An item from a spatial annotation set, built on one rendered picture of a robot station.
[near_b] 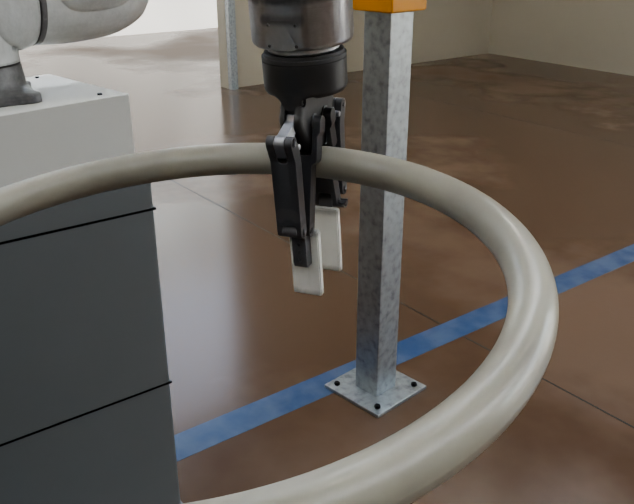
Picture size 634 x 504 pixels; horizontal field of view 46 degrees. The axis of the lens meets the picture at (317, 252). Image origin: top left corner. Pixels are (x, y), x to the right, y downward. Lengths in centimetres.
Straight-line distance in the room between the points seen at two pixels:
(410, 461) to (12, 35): 106
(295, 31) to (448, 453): 39
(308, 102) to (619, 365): 182
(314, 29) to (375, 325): 138
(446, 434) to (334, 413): 165
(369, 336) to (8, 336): 102
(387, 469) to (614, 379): 197
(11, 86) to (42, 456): 61
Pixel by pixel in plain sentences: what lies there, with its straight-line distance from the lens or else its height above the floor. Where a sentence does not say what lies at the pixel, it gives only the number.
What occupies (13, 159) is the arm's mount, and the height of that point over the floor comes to 85.
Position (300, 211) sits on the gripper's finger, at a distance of 66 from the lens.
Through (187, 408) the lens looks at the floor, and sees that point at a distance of 204.
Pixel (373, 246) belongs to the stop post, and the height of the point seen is 44.
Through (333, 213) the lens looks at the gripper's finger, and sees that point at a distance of 74.
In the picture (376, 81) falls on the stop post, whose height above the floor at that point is 85.
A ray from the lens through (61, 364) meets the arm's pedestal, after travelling 131.
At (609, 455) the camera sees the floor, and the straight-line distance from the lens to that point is 199.
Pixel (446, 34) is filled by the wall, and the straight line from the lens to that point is 762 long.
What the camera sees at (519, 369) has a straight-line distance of 40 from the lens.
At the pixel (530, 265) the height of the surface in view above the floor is 97.
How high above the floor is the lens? 116
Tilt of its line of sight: 23 degrees down
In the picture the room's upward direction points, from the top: straight up
